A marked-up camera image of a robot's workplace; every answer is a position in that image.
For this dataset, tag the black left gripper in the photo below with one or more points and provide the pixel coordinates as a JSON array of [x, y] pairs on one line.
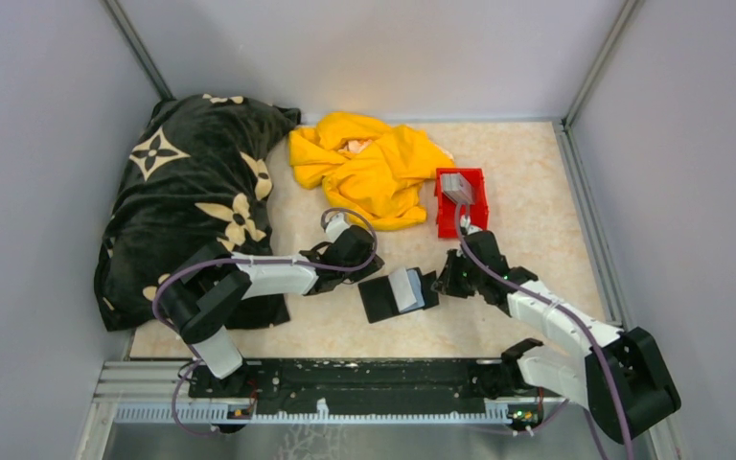
[[369, 268]]

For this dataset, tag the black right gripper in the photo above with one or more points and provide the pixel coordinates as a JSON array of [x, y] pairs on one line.
[[447, 283]]

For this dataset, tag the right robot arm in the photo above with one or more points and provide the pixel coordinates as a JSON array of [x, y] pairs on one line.
[[620, 377]]

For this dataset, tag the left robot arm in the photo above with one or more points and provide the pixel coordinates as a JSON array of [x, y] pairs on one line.
[[198, 300]]

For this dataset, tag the red plastic bin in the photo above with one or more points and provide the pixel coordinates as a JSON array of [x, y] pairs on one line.
[[477, 211]]

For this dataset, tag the yellow jacket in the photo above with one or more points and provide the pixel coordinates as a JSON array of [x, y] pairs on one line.
[[365, 165]]

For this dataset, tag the black floral blanket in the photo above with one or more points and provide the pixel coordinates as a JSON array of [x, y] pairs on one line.
[[197, 175]]

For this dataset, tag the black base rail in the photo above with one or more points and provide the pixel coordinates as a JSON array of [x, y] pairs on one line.
[[363, 387]]

